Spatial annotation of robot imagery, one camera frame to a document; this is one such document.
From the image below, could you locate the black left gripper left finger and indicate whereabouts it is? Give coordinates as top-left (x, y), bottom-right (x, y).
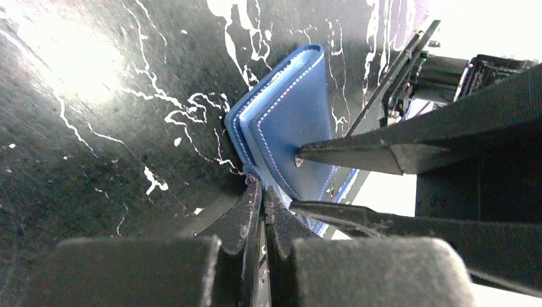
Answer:
top-left (25, 178), bottom-right (263, 306)

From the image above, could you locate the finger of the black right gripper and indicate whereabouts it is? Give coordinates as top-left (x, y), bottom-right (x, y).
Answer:
top-left (290, 200), bottom-right (542, 297)
top-left (297, 65), bottom-right (541, 175)

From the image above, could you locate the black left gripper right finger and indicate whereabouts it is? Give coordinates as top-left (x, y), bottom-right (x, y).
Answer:
top-left (263, 188), bottom-right (477, 306)

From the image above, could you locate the blue leather card holder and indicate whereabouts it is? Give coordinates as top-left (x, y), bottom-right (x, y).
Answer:
top-left (224, 44), bottom-right (334, 201)

